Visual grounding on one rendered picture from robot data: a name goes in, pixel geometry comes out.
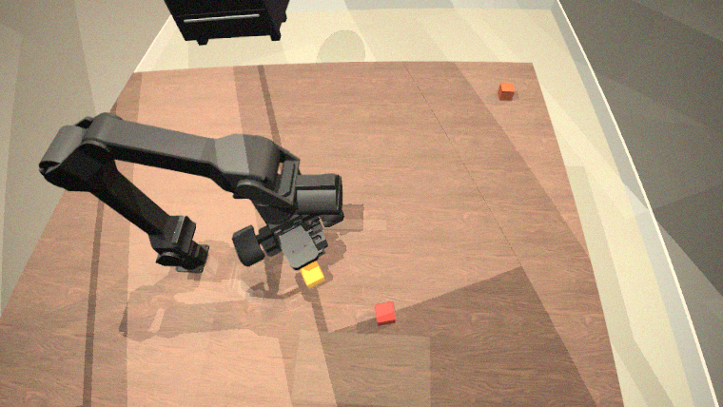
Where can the orange cube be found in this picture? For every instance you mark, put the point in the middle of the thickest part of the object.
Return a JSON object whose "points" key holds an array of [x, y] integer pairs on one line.
{"points": [[506, 91]]}

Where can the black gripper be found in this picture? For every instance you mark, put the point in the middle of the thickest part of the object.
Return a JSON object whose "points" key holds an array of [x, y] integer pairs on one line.
{"points": [[247, 244]]}

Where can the yellow bar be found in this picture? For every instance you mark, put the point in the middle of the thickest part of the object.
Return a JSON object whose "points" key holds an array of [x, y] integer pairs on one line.
{"points": [[312, 274]]}

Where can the red block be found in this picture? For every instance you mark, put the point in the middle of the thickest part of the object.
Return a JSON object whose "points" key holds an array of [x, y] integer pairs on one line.
{"points": [[385, 313]]}

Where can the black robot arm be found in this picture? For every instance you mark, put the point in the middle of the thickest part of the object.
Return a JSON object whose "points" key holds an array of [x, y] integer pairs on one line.
{"points": [[82, 158]]}

